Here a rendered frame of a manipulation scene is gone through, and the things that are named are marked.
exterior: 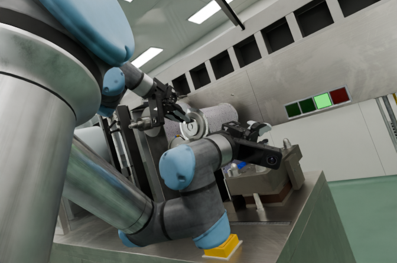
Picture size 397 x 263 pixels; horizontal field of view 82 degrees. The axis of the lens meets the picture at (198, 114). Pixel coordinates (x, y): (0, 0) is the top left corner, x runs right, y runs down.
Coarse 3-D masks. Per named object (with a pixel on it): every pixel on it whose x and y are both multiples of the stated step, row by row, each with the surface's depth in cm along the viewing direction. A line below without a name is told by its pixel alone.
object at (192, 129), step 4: (192, 120) 89; (196, 120) 89; (188, 124) 91; (192, 124) 90; (196, 124) 88; (184, 128) 92; (188, 128) 91; (192, 128) 90; (196, 128) 89; (188, 132) 91; (192, 132) 90; (196, 132) 89
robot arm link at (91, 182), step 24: (72, 144) 31; (72, 168) 31; (96, 168) 34; (72, 192) 32; (96, 192) 34; (120, 192) 37; (120, 216) 38; (144, 216) 41; (144, 240) 44; (168, 240) 44
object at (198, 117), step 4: (188, 112) 91; (192, 112) 90; (192, 116) 90; (196, 116) 89; (200, 116) 89; (200, 120) 88; (200, 124) 88; (200, 128) 89; (204, 128) 88; (184, 132) 94; (200, 132) 89; (188, 136) 93; (192, 136) 92; (196, 136) 90; (200, 136) 89
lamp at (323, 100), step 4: (316, 96) 92; (320, 96) 92; (324, 96) 91; (316, 100) 93; (320, 100) 92; (324, 100) 91; (328, 100) 90; (320, 104) 92; (324, 104) 91; (328, 104) 90
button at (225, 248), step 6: (234, 234) 62; (228, 240) 60; (234, 240) 60; (222, 246) 57; (228, 246) 58; (234, 246) 59; (204, 252) 60; (210, 252) 59; (216, 252) 58; (222, 252) 56; (228, 252) 57
